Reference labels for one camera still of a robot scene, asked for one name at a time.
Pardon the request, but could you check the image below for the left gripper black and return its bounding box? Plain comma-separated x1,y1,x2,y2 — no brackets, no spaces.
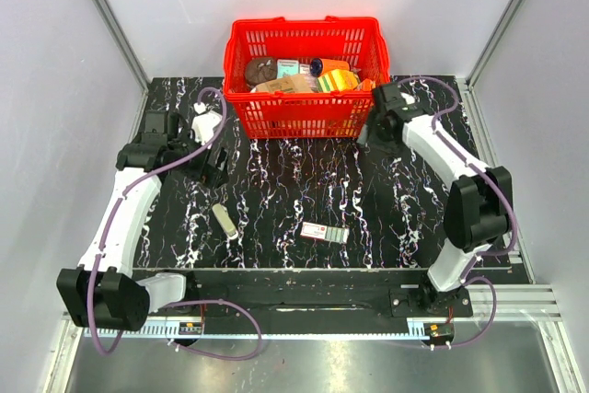
169,125,230,190

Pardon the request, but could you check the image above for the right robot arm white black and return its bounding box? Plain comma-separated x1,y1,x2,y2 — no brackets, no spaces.
358,83,517,316

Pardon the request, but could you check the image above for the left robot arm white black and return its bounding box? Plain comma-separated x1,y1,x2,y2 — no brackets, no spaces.
56,106,228,331

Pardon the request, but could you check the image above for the orange snack packet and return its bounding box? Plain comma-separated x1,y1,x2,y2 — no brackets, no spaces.
355,79,375,92

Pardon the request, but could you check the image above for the yellow green box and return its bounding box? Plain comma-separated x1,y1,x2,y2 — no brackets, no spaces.
318,69,360,93

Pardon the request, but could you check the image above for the red plastic shopping basket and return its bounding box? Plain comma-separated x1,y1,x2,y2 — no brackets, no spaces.
224,17,389,139

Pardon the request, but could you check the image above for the orange cylinder tube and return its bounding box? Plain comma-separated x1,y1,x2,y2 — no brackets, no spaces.
309,58,351,77

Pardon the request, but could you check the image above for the brown cardboard package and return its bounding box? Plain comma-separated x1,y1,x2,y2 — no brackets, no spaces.
251,74,318,94

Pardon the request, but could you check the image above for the brown round cookie pack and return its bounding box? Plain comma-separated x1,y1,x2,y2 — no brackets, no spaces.
244,56,278,87

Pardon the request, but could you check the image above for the red staple box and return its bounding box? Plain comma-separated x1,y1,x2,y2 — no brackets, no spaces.
300,222,349,244

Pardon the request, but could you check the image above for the teal white small box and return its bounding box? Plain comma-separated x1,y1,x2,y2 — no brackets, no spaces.
276,59,300,78

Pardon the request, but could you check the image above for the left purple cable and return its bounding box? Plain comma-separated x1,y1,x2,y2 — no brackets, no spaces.
87,87,264,362

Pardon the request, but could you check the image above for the purple cable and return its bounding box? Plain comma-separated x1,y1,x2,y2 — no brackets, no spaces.
87,87,264,362
395,75,519,351

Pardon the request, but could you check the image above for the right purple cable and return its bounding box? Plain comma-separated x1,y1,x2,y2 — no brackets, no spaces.
395,75,519,351

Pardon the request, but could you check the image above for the aluminium frame rail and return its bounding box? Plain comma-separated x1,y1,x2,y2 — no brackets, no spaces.
62,284,565,339

